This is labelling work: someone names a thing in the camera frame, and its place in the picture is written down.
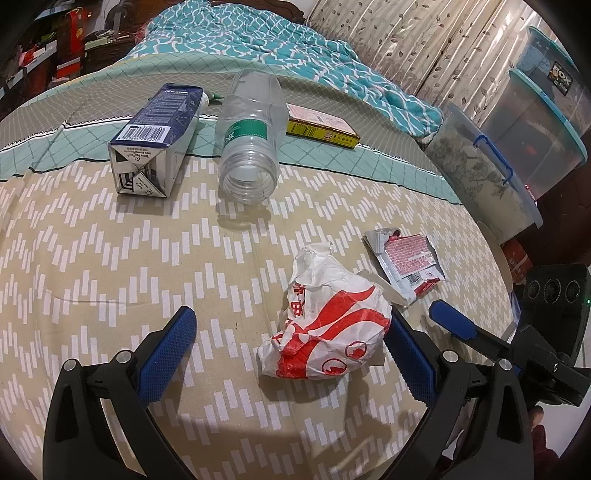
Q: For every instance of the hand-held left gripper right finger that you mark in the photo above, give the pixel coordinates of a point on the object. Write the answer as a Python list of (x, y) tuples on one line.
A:
[(411, 364)]

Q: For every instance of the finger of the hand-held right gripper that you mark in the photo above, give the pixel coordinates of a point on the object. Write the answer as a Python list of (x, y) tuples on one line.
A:
[(450, 316)]

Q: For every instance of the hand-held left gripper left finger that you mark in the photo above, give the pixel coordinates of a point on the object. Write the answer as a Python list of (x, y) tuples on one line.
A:
[(168, 355)]

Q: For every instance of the red foil packet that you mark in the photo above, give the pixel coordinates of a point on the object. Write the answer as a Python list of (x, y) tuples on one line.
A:
[(408, 258)]

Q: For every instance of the beige trash bin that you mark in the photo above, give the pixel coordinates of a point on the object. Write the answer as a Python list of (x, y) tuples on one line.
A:
[(501, 258)]

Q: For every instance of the red and white paper bag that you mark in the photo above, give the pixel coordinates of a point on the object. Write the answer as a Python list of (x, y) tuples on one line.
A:
[(332, 323)]

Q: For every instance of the clear plastic bottle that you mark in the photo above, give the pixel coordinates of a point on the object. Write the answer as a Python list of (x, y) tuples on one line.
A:
[(249, 152)]

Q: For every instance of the blue milk carton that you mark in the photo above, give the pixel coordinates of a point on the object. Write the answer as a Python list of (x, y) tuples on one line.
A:
[(152, 134)]

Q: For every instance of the pink and yellow box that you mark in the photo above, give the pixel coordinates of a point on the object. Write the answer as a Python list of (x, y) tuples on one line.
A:
[(318, 121)]

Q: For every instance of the red orange printed bag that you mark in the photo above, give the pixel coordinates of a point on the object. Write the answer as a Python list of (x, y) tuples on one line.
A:
[(518, 262)]

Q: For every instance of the large teal-lidded storage bin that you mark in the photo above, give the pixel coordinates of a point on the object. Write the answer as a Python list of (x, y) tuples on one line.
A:
[(540, 134)]

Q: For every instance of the small teal-lidded storage bin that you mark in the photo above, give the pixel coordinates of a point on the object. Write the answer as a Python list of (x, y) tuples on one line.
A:
[(549, 60)]

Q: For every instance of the beige leaf print curtain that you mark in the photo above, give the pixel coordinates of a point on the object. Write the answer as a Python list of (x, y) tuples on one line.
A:
[(415, 37)]

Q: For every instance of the dark wooden nightstand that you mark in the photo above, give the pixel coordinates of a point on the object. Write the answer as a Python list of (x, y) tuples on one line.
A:
[(106, 57)]

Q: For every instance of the red boxes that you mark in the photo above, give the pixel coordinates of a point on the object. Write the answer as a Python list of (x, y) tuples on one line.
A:
[(69, 50)]

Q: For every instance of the grey metal shelf rack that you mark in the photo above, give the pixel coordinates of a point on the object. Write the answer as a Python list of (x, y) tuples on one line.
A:
[(39, 51)]

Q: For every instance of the teal patterned blanket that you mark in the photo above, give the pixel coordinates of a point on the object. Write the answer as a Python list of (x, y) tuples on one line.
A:
[(277, 32)]

